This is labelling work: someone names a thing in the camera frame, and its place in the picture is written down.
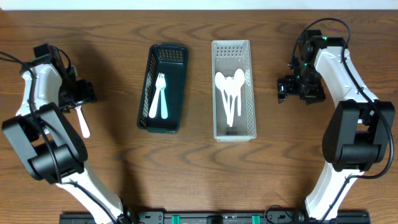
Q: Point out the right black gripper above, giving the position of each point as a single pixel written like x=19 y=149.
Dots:
x=286 y=86

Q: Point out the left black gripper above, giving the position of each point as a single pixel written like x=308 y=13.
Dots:
x=82 y=97

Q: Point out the white wooden fork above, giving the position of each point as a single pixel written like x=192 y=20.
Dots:
x=82 y=121
x=159 y=85

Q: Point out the white plastic spoon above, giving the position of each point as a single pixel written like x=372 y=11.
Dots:
x=228 y=83
x=239 y=74
x=219 y=83
x=234 y=102

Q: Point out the mint green fork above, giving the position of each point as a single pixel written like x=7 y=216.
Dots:
x=164 y=110

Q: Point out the black perforated plastic basket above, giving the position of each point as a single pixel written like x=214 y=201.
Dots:
x=172 y=60

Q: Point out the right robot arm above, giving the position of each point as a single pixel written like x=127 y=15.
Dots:
x=359 y=130

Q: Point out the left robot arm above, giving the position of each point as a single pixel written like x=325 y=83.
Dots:
x=48 y=130

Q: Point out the clear perforated plastic basket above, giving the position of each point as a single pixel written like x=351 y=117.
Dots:
x=228 y=56

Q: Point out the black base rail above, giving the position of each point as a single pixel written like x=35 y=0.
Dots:
x=271 y=216

